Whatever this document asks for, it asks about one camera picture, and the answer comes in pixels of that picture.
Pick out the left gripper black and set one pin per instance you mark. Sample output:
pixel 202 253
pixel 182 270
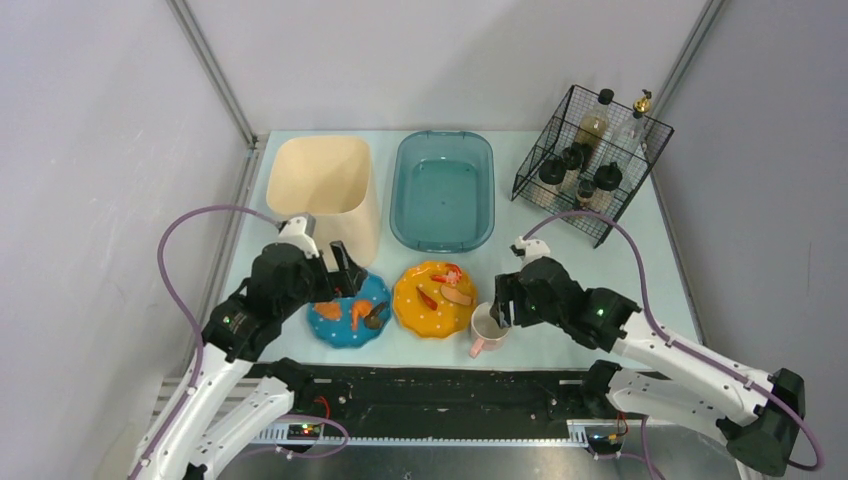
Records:
pixel 331 273

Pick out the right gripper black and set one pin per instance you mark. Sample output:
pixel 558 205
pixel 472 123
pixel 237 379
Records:
pixel 510 295

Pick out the pink ceramic mug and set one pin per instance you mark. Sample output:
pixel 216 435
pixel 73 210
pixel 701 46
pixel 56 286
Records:
pixel 485 332

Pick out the blue polka dot plate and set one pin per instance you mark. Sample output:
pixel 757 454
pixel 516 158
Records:
pixel 338 334

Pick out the orange polka dot plate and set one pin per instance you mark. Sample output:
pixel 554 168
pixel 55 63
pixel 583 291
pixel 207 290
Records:
pixel 411 314

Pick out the cream plastic waste bin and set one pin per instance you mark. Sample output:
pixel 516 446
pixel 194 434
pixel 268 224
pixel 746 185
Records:
pixel 330 177

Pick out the teal transparent plastic tub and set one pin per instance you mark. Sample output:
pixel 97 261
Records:
pixel 443 192

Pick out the small pepper shaker black lid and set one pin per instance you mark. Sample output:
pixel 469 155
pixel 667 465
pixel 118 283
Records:
pixel 584 193

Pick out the white granule shaker black lid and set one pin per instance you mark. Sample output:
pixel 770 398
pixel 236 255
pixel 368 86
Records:
pixel 607 179
pixel 551 173

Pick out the black wire rack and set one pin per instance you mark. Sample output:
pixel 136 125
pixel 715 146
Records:
pixel 559 133

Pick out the dark sauce bottle red label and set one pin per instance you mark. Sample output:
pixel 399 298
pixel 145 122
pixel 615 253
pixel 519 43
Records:
pixel 594 123

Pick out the clear glass bottle gold stopper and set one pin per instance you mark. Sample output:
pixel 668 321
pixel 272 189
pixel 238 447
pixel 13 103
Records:
pixel 627 135

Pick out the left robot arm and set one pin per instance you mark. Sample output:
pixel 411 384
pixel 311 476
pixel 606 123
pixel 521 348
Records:
pixel 186 441

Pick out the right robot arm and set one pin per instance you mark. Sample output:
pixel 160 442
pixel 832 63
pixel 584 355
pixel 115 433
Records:
pixel 755 415

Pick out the orange chicken drumstick toy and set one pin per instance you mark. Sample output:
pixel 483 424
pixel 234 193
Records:
pixel 359 309

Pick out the orange shredded food piece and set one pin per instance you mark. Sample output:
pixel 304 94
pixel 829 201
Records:
pixel 331 311

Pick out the red shrimp toy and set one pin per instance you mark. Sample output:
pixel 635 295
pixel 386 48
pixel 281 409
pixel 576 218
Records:
pixel 452 275

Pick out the pink salmon slice toy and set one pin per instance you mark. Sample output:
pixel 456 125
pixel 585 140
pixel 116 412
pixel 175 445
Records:
pixel 455 296

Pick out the red chili pepper toy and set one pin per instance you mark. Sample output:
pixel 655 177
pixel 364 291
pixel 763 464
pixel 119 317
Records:
pixel 426 300

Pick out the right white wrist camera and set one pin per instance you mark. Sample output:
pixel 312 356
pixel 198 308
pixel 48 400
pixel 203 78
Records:
pixel 529 250

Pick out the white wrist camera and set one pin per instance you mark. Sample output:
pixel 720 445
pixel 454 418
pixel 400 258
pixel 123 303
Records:
pixel 298 231
pixel 529 250

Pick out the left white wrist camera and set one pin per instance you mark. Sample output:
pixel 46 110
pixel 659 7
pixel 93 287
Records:
pixel 298 231

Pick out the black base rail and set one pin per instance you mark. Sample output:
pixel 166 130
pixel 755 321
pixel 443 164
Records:
pixel 395 404

